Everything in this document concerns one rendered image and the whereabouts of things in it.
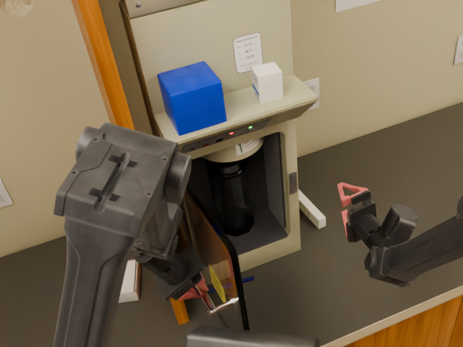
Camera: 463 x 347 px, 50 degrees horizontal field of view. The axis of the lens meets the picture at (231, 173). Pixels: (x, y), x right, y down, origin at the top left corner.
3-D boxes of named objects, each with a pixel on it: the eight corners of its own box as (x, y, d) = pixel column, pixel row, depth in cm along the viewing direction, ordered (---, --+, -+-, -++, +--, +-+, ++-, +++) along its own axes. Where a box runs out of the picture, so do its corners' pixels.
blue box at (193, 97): (165, 112, 102) (156, 73, 96) (211, 99, 104) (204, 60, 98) (178, 137, 94) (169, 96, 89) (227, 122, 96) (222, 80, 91)
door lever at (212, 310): (215, 278, 108) (214, 270, 106) (235, 310, 101) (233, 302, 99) (193, 288, 106) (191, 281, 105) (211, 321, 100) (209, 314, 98)
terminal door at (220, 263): (200, 279, 133) (172, 162, 109) (254, 372, 111) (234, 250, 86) (198, 281, 133) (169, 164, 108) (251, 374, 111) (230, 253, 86)
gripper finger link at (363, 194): (351, 171, 117) (373, 194, 110) (353, 191, 122) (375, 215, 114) (326, 182, 116) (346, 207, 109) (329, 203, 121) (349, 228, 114)
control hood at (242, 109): (162, 153, 108) (151, 114, 102) (295, 111, 115) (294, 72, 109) (176, 183, 99) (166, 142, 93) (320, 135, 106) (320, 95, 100)
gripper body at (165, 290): (157, 281, 102) (135, 266, 97) (195, 249, 101) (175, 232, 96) (168, 303, 97) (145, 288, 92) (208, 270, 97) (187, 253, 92)
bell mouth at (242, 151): (185, 133, 130) (181, 116, 127) (247, 115, 134) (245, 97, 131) (207, 171, 117) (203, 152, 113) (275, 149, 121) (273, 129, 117)
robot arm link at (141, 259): (125, 259, 90) (149, 260, 87) (138, 226, 94) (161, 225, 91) (147, 275, 95) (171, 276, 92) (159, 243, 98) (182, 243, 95)
